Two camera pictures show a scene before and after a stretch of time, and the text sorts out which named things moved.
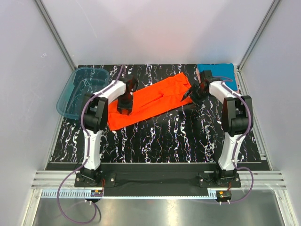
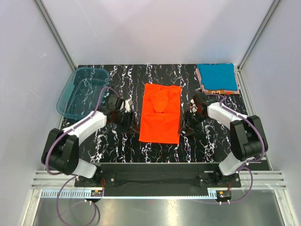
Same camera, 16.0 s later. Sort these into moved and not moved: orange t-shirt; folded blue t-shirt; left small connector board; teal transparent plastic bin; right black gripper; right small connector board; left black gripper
Moved: left black gripper; right black gripper; orange t-shirt
Not moved: folded blue t-shirt; teal transparent plastic bin; right small connector board; left small connector board
